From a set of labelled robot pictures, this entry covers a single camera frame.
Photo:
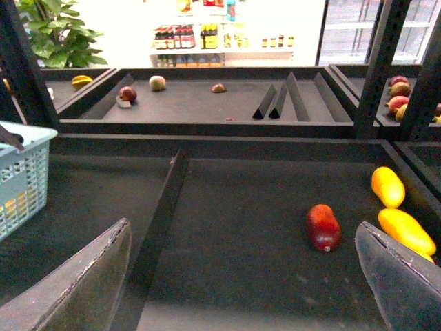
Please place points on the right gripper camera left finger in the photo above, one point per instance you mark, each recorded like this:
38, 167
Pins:
82, 293

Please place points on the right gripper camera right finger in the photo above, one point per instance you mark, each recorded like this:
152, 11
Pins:
405, 285

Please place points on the light blue plastic basket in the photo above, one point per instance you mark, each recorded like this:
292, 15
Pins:
24, 175

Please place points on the yellow mango lower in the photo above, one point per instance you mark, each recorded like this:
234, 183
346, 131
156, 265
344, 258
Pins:
402, 227

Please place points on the yellow mango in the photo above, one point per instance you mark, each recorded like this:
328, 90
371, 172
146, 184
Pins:
388, 187
402, 227

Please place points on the red mango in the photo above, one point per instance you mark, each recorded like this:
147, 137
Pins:
323, 228

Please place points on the yellow mango upper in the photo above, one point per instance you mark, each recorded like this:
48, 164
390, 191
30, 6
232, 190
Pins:
388, 187

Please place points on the green potted plant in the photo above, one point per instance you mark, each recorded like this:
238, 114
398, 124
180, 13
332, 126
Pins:
58, 37

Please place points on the bottle shelf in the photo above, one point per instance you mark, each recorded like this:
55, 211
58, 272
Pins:
201, 34

